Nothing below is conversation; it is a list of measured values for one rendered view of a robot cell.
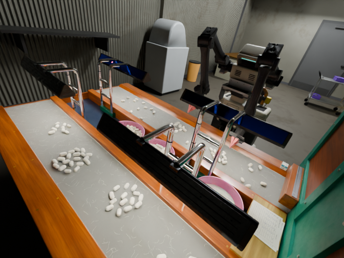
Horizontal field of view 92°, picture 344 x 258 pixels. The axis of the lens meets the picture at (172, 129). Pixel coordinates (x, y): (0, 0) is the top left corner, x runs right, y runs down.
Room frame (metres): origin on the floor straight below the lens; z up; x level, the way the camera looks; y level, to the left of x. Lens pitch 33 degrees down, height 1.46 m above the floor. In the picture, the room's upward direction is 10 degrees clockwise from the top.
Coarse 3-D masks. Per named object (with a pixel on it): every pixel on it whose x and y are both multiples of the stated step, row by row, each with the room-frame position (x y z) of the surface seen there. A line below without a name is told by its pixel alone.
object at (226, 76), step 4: (232, 56) 5.92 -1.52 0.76; (236, 56) 6.10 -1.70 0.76; (232, 60) 5.93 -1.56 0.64; (236, 60) 5.85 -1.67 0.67; (216, 72) 6.20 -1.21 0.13; (228, 72) 5.94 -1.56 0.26; (220, 76) 6.08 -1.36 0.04; (224, 76) 5.99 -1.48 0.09; (228, 76) 5.91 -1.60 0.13; (228, 80) 5.88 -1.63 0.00
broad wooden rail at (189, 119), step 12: (120, 84) 1.80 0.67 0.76; (144, 96) 1.58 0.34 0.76; (168, 108) 1.41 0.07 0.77; (192, 120) 1.26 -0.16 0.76; (204, 132) 1.13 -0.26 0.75; (216, 132) 1.13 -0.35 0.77; (228, 144) 1.02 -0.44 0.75; (240, 144) 1.02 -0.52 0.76; (252, 156) 0.92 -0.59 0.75; (264, 156) 0.93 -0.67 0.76; (276, 168) 0.83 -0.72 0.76; (288, 168) 0.84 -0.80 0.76
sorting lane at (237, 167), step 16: (128, 96) 1.57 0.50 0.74; (144, 112) 1.29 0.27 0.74; (160, 112) 1.35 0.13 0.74; (192, 128) 1.16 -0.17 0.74; (208, 144) 0.98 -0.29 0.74; (224, 160) 0.84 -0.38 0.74; (240, 160) 0.87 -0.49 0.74; (240, 176) 0.72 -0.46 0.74; (256, 176) 0.75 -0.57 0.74; (272, 176) 0.77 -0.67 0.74; (256, 192) 0.62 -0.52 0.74; (272, 192) 0.64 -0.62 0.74
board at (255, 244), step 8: (256, 200) 0.54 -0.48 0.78; (264, 200) 0.55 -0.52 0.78; (248, 208) 0.49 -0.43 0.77; (272, 208) 0.51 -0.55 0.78; (280, 216) 0.48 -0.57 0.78; (256, 240) 0.35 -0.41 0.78; (280, 240) 0.37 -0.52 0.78; (232, 248) 0.30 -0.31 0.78; (248, 248) 0.31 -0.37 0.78; (256, 248) 0.32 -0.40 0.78; (264, 248) 0.32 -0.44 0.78; (240, 256) 0.28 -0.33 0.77; (248, 256) 0.29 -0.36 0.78; (256, 256) 0.29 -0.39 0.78; (264, 256) 0.30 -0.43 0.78; (272, 256) 0.30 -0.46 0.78
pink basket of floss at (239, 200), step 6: (204, 180) 0.64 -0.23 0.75; (216, 180) 0.65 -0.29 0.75; (222, 180) 0.64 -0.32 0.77; (222, 186) 0.63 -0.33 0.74; (228, 186) 0.62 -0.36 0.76; (228, 192) 0.60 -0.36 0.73; (234, 192) 0.58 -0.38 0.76; (234, 198) 0.56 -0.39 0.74; (240, 198) 0.54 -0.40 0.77; (240, 204) 0.52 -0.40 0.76
